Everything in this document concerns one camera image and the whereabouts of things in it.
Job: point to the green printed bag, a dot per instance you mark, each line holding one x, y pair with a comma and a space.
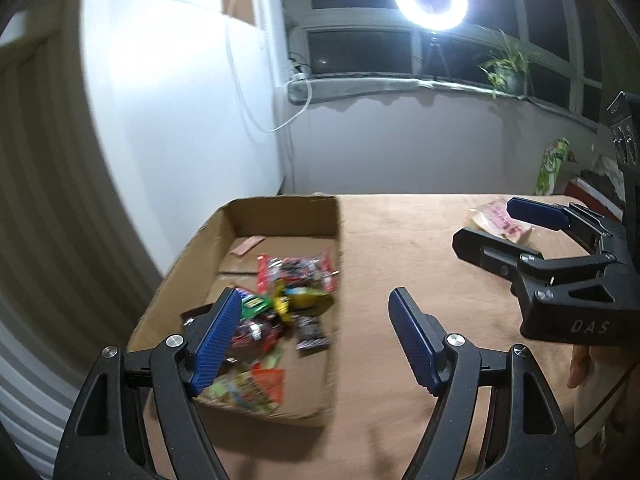
551, 165

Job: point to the clear pink print snack packet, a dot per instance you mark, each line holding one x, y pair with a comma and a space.
495, 222

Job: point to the white cabinet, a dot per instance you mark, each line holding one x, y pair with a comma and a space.
175, 110

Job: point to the pink paper slip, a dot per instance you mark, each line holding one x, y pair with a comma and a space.
247, 246

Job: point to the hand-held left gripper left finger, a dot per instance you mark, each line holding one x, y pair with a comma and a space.
217, 340

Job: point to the white power adapter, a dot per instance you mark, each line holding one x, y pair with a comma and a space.
299, 67

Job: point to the dark red box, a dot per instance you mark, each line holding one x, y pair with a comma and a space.
597, 195

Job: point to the orange red snack packet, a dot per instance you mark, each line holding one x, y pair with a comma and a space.
267, 387

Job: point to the white ribbed radiator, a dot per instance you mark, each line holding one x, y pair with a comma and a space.
45, 210

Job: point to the cardboard box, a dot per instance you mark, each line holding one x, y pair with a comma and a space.
320, 395

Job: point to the dark red clear snack packet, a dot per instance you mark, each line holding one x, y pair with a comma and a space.
255, 335

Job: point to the yellow snack packet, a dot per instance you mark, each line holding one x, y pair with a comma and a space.
305, 300

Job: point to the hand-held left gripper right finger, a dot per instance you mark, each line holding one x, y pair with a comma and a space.
412, 340

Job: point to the dark green snack packet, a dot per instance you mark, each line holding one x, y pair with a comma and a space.
256, 302

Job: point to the grey windowsill cover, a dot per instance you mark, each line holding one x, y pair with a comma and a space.
360, 87

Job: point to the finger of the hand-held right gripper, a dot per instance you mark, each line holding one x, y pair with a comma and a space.
490, 252
537, 212

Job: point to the light green snack packet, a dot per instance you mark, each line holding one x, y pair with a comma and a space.
232, 390

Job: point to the person's right hand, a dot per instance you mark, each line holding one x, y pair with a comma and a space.
582, 365

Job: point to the green potted plant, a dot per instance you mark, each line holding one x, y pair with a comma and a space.
507, 67

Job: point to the white window frame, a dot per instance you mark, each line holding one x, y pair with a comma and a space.
300, 35

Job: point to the brown chocolate bar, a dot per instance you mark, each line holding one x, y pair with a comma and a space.
196, 316
312, 335

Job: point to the black tripod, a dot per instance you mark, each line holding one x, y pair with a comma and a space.
436, 55

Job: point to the person's right forearm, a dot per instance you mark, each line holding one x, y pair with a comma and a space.
607, 400

